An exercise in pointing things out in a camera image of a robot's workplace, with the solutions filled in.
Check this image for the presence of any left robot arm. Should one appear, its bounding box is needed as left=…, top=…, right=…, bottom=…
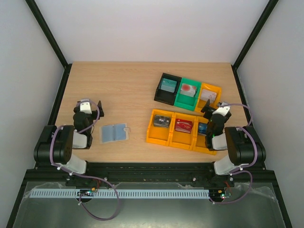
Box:
left=34, top=99, right=105, bottom=175

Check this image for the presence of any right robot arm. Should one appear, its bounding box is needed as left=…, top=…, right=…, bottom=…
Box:
left=201, top=99, right=266, bottom=186

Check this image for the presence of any blue VIP card stack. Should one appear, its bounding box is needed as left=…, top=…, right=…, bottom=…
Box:
left=198, top=122, right=208, bottom=135

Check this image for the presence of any red white card stack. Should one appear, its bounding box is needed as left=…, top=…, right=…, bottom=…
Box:
left=180, top=83, right=197, bottom=97

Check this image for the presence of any red VIP card stack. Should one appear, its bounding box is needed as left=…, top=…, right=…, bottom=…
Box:
left=174, top=118, right=193, bottom=133

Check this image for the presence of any teal card stack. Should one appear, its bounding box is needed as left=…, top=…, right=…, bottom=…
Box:
left=160, top=78, right=177, bottom=93

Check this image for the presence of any black VIP card stack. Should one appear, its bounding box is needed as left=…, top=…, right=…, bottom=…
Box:
left=153, top=115, right=171, bottom=128

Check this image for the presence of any yellow bin upper right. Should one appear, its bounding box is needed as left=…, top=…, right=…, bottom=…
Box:
left=194, top=83, right=222, bottom=113

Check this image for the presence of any yellow bin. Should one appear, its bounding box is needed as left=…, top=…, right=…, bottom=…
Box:
left=146, top=109, right=174, bottom=146
left=194, top=83, right=222, bottom=113
left=192, top=116, right=217, bottom=155
left=169, top=112, right=197, bottom=151

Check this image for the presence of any yellow bin lower right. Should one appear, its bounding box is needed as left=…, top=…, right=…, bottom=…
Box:
left=192, top=116, right=217, bottom=155

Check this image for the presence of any green bin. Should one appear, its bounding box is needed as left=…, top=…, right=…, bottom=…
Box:
left=174, top=77, right=202, bottom=111

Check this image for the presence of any yellow bin lower middle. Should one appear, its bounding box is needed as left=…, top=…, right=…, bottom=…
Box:
left=169, top=112, right=197, bottom=151

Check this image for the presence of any black bin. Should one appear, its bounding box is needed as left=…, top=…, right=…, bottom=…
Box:
left=154, top=73, right=182, bottom=106

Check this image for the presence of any yellow bin lower left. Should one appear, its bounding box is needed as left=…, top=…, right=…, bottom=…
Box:
left=146, top=109, right=174, bottom=146

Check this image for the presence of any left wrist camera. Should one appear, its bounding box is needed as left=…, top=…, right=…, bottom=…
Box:
left=79, top=99, right=92, bottom=114

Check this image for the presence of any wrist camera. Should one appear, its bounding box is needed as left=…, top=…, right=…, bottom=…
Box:
left=79, top=99, right=92, bottom=114
left=212, top=102, right=231, bottom=117

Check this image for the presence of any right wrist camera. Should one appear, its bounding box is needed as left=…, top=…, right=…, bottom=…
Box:
left=212, top=102, right=231, bottom=117

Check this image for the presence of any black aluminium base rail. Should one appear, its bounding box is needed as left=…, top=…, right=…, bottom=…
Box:
left=23, top=162, right=278, bottom=188

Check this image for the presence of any white slotted cable duct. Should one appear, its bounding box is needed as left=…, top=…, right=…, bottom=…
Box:
left=29, top=189, right=209, bottom=199

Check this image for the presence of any black frame post right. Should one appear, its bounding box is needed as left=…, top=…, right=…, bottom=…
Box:
left=232, top=0, right=280, bottom=69

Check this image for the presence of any black frame post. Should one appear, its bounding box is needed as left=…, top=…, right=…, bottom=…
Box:
left=232, top=0, right=280, bottom=69
left=25, top=0, right=72, bottom=69

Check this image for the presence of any black frame post left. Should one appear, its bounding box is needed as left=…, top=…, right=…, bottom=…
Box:
left=25, top=0, right=72, bottom=69

